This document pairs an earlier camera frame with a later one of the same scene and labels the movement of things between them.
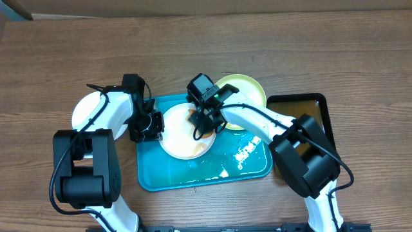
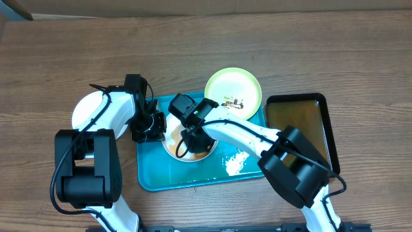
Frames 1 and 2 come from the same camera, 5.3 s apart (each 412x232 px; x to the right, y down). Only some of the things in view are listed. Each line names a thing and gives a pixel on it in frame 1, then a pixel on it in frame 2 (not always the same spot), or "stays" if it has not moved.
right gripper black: [208, 127] -> [197, 145]
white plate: [86, 108] stays
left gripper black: [154, 135] stays
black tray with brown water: [297, 105] stays
